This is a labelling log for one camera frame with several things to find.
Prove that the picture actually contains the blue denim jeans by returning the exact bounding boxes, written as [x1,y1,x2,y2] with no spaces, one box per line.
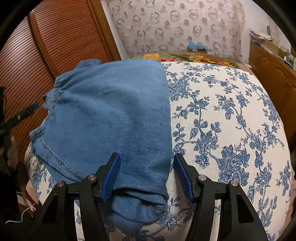
[30,59,172,235]

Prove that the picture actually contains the person's hand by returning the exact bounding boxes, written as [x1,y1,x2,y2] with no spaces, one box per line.
[6,136,19,169]

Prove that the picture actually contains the wooden louvered wardrobe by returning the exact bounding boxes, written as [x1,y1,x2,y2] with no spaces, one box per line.
[0,0,122,163]

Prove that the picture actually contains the blue white floral quilt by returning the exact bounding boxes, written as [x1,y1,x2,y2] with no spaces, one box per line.
[25,62,292,240]

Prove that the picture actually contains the circle patterned sheer curtain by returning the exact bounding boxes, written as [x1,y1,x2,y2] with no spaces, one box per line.
[105,1,245,61]

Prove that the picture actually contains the wooden sideboard cabinet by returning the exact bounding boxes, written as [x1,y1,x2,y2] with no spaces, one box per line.
[249,42,295,140]

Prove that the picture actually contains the floral fleece blanket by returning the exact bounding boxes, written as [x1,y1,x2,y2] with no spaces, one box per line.
[132,52,254,75]

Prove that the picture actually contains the cardboard box on cabinet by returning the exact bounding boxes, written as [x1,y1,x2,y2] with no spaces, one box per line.
[264,40,288,58]

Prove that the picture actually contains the cardboard box with blue bag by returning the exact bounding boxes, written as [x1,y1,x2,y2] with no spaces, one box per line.
[187,41,207,54]

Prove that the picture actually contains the stack of papers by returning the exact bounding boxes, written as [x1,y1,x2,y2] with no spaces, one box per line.
[249,29,273,44]

